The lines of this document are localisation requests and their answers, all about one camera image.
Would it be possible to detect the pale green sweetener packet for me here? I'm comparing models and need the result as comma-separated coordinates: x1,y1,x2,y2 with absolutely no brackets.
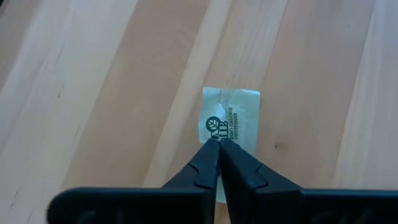
198,86,261,205

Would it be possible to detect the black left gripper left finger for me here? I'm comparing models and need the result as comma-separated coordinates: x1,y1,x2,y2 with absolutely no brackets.
45,138,221,224

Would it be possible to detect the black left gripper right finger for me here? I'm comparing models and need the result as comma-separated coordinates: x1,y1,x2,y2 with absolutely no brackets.
219,138,398,224

